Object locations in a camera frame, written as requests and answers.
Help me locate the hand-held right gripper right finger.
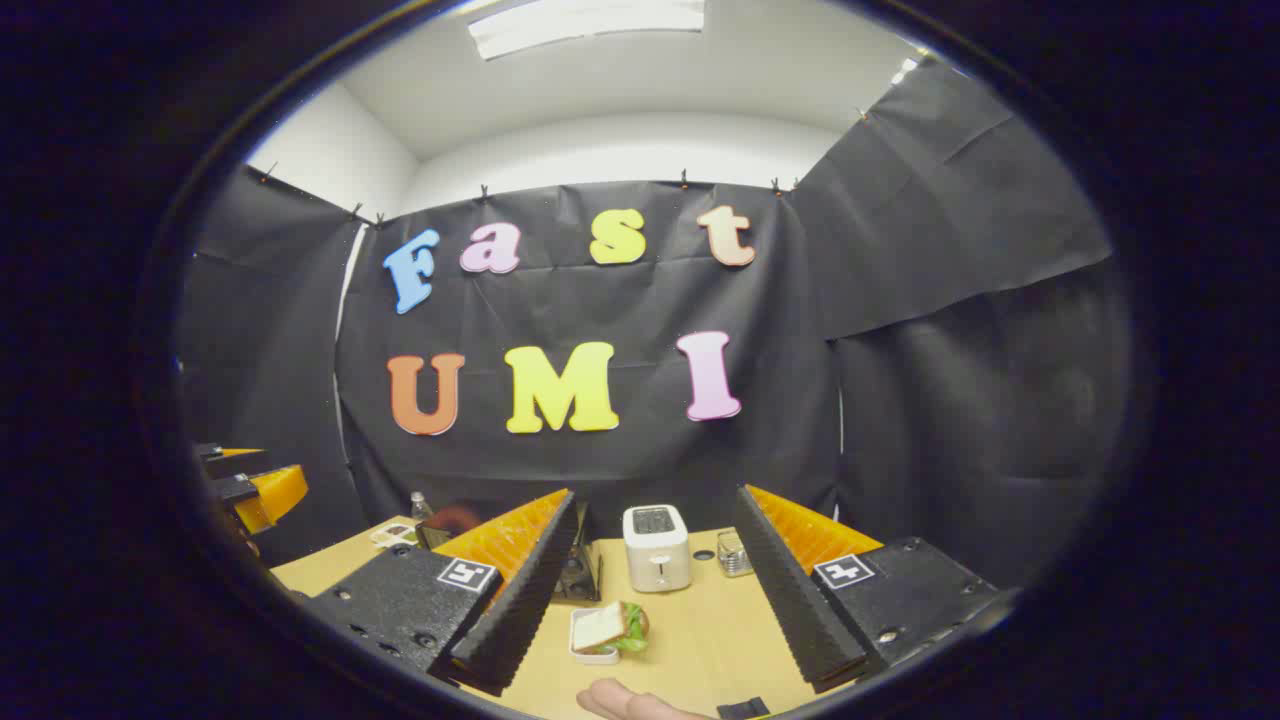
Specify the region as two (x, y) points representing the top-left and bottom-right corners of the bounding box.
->
(733, 485), (1013, 694)

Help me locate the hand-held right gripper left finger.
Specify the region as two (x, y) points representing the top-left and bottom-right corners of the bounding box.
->
(305, 489), (581, 698)

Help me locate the sandwich with lettuce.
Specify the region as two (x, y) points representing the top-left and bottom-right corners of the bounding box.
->
(572, 601), (651, 656)

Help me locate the metal mesh basket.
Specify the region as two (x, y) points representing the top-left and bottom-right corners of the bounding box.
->
(716, 530), (755, 578)

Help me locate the white plastic tray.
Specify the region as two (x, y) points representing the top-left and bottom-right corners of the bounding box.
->
(569, 608), (623, 666)

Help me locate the white toaster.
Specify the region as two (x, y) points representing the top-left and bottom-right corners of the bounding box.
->
(622, 504), (693, 593)

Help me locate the black backdrop cloth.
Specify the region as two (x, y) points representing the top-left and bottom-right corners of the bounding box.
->
(178, 55), (1131, 591)

